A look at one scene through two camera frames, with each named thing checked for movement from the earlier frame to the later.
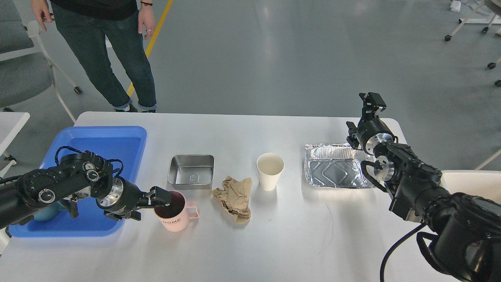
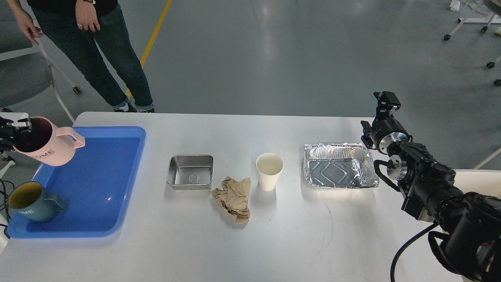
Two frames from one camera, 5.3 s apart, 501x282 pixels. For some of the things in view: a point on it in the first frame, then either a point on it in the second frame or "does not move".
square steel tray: [191, 172] does not move
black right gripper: [370, 132] → [385, 130]
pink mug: [175, 217] → [47, 143]
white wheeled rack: [486, 11] does not move
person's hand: [40, 8] → [26, 22]
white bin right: [485, 183] does not move
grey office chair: [26, 72] does not move
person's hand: [146, 17] → [86, 15]
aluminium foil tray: [336, 165] does not move
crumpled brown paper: [235, 197] does not move
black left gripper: [126, 196] → [8, 133]
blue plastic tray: [125, 147] does not move
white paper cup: [270, 166] does not move
